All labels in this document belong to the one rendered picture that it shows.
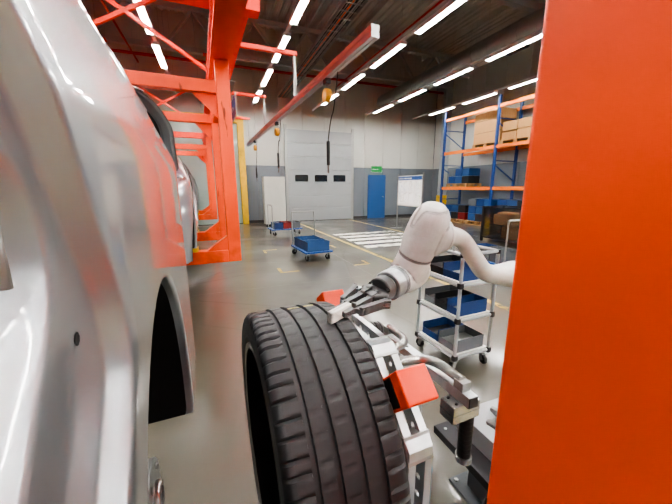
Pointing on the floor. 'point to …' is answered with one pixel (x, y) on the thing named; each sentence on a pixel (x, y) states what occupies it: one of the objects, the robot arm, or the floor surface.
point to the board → (409, 192)
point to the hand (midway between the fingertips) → (339, 312)
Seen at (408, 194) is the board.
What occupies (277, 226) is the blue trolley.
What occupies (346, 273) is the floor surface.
